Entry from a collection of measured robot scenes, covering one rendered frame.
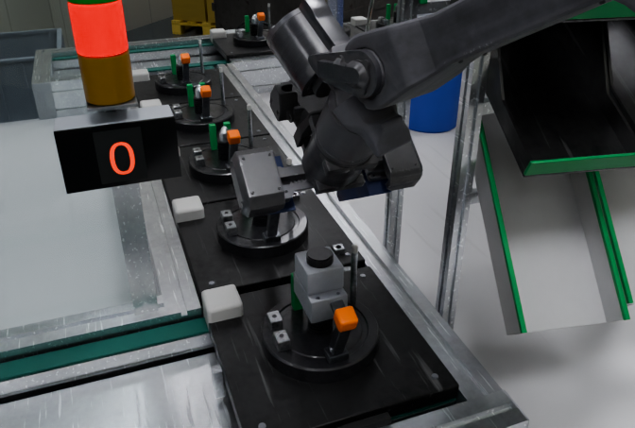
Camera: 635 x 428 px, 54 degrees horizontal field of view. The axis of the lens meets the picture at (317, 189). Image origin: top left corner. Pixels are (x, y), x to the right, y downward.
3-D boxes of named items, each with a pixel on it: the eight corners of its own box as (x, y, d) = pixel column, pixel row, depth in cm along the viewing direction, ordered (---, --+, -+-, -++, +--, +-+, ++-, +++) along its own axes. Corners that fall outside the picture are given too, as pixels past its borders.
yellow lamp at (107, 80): (137, 102, 63) (130, 55, 61) (86, 108, 62) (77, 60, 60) (132, 87, 68) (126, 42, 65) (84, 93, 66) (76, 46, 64)
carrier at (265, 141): (309, 195, 111) (308, 129, 105) (173, 218, 103) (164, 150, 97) (270, 143, 131) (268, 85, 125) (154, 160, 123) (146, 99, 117)
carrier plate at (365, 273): (457, 397, 69) (459, 384, 68) (248, 461, 62) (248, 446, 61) (368, 276, 89) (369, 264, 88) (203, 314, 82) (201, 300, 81)
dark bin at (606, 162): (636, 168, 67) (673, 121, 61) (523, 178, 65) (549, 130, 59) (540, 6, 83) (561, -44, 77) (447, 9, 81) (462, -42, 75)
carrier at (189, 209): (365, 270, 90) (368, 196, 84) (200, 307, 83) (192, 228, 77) (309, 196, 110) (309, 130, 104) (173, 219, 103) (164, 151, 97)
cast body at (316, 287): (348, 316, 70) (349, 265, 67) (311, 324, 69) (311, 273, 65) (321, 274, 77) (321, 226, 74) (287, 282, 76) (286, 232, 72)
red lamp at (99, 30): (130, 54, 61) (123, 3, 59) (77, 59, 60) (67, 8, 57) (126, 42, 65) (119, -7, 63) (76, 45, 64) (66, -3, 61)
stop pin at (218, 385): (226, 396, 73) (223, 371, 71) (215, 399, 72) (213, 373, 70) (223, 387, 74) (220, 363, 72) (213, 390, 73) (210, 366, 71)
